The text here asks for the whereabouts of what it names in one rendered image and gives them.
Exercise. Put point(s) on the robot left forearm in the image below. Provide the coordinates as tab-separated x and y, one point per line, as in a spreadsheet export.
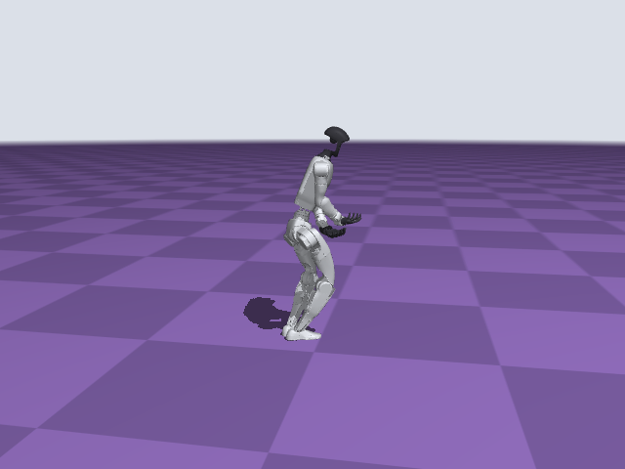
321	221

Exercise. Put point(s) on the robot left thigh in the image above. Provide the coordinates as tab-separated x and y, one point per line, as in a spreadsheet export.
310	276

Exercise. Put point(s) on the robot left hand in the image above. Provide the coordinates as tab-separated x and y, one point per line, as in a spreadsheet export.
332	232

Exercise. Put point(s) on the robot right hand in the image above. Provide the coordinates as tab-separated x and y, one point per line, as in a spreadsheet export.
349	220

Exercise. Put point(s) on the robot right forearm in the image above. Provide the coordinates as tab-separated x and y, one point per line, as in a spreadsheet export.
329	210

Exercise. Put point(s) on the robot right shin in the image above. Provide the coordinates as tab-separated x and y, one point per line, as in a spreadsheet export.
316	302

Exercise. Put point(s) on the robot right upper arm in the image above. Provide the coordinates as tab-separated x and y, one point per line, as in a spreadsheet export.
320	172

